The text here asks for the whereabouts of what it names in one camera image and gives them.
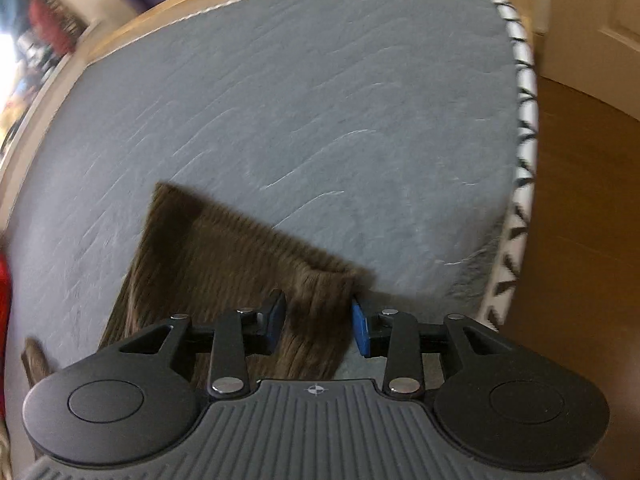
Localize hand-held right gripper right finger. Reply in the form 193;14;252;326
351;300;524;402

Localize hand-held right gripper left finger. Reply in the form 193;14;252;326
100;289;288;401

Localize brown corduroy pants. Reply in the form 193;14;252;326
22;182;376;391

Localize grey quilted mattress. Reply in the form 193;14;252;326
5;0;540;381

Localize red cloth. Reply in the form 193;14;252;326
0;252;13;421

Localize pile of plush toys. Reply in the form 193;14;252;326
0;0;88;126

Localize cream panelled door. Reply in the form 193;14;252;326
542;0;640;121

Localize teal curtain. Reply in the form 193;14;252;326
0;0;30;41

